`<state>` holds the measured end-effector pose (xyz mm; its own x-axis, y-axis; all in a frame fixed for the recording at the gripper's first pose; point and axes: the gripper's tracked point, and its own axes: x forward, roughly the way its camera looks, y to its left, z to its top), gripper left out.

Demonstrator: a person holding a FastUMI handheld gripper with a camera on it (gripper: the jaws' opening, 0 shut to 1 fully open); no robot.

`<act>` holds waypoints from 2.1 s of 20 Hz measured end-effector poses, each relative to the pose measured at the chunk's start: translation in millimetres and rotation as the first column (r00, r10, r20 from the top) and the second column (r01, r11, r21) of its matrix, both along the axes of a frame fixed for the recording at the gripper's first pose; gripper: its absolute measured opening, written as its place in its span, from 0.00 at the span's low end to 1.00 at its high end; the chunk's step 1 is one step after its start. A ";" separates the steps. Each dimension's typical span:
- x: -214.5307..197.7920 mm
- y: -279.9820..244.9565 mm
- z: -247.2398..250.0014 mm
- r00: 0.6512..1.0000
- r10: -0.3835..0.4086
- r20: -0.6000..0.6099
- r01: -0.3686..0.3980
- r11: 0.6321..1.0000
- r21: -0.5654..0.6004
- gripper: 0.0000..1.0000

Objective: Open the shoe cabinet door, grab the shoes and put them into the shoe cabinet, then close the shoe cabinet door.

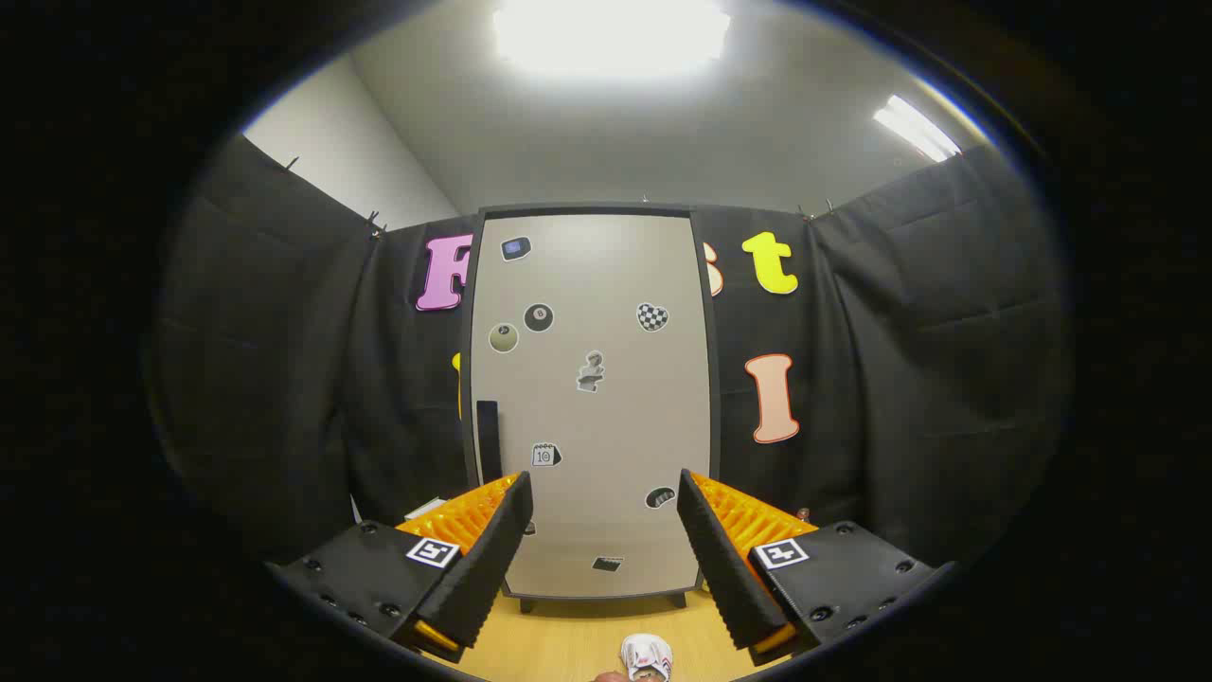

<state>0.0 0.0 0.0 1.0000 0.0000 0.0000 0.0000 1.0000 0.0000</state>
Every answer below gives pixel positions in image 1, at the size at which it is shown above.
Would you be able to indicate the grey shoe cabinet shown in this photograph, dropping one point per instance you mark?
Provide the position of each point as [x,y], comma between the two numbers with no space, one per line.
[715,398]

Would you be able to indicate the ceiling light panel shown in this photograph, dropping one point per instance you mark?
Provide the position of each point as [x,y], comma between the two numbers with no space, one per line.
[611,33]

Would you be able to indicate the black backdrop cloth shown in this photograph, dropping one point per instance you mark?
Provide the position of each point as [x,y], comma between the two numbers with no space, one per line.
[284,360]

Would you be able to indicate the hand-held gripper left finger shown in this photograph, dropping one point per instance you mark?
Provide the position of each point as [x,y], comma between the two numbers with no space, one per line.
[492,545]

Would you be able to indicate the ceiling light strip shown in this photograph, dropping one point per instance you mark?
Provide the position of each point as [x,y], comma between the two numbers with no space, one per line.
[917,128]

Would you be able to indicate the white canvas shoe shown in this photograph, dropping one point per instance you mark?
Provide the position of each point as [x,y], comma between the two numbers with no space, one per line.
[647,654]

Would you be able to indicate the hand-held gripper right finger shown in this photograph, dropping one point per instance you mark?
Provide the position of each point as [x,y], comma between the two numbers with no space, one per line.
[720,559]

